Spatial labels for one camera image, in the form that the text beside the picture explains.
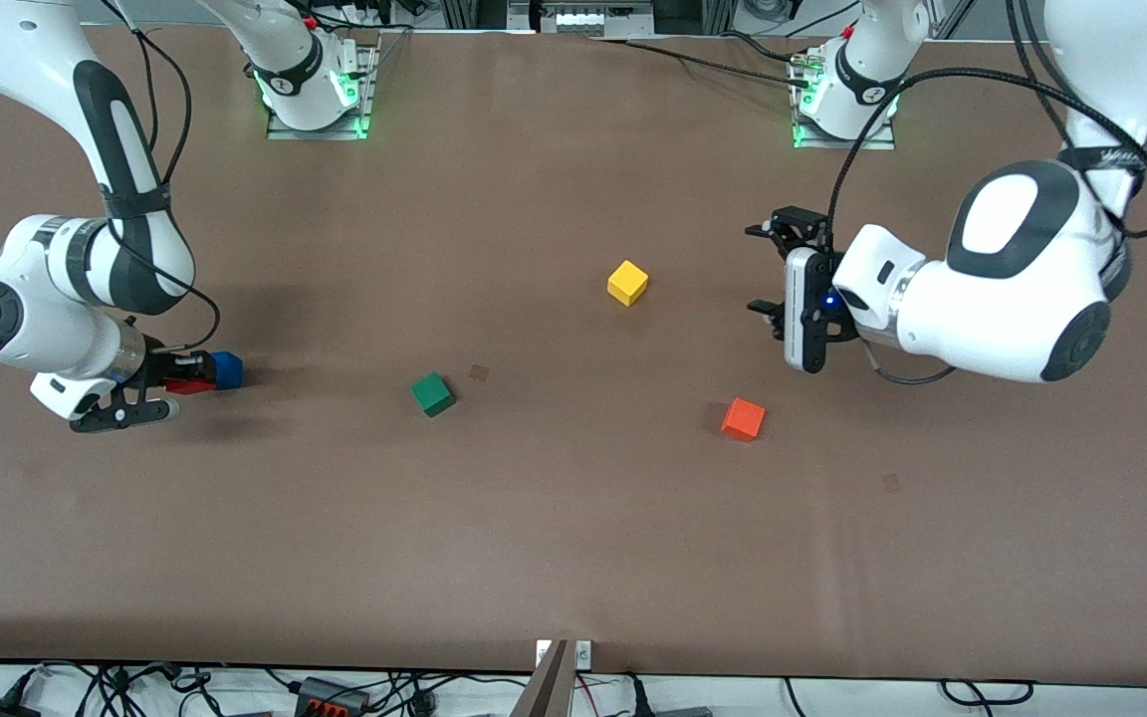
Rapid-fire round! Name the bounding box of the aluminium arm base plate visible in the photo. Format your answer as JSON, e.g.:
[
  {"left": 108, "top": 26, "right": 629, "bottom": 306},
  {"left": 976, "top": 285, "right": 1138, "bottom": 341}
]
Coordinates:
[
  {"left": 265, "top": 35, "right": 380, "bottom": 141},
  {"left": 793, "top": 100, "right": 898, "bottom": 151}
]

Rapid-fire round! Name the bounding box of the yellow wooden block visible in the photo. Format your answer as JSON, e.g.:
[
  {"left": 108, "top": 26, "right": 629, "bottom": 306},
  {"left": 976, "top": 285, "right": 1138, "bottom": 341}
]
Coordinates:
[{"left": 606, "top": 260, "right": 650, "bottom": 308}]

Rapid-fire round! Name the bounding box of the black cable on table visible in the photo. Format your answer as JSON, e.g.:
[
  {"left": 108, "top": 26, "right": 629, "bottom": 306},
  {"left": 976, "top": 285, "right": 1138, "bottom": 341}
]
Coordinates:
[{"left": 623, "top": 30, "right": 815, "bottom": 91}]

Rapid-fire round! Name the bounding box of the orange wooden block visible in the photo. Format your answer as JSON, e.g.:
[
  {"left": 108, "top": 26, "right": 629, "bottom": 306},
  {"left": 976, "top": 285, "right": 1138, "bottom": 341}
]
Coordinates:
[{"left": 720, "top": 397, "right": 767, "bottom": 443}]

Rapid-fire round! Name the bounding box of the brown table cover sheet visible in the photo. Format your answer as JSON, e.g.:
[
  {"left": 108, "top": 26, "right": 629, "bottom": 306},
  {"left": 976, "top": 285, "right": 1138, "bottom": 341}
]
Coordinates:
[{"left": 0, "top": 25, "right": 1147, "bottom": 688}]

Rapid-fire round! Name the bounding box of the grey metal mounting bar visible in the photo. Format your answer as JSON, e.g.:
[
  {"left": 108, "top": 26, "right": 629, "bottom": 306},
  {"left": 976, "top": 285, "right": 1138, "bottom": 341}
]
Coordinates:
[{"left": 509, "top": 637, "right": 574, "bottom": 717}]

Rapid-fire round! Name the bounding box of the white mounting bracket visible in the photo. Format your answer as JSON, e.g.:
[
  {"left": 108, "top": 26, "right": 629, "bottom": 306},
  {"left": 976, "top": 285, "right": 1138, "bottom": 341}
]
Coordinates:
[{"left": 534, "top": 640, "right": 594, "bottom": 668}]

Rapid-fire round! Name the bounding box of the black and orange connector box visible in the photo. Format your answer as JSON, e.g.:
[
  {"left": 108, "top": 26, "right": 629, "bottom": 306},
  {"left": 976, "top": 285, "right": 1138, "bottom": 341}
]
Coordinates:
[{"left": 295, "top": 677, "right": 370, "bottom": 717}]

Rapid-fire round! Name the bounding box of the green wooden block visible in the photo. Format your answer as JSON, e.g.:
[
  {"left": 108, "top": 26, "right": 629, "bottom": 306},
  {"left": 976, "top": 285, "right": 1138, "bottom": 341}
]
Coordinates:
[{"left": 410, "top": 372, "right": 457, "bottom": 418}]

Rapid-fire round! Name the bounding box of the grey terminal block unit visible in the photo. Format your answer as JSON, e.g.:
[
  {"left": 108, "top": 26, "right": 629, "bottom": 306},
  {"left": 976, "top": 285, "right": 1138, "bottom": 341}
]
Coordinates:
[{"left": 509, "top": 0, "right": 654, "bottom": 39}]

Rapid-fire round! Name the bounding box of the black looped cable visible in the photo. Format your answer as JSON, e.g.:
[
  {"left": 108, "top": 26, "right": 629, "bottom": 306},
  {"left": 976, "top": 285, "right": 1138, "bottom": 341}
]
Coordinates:
[{"left": 937, "top": 679, "right": 1035, "bottom": 708}]

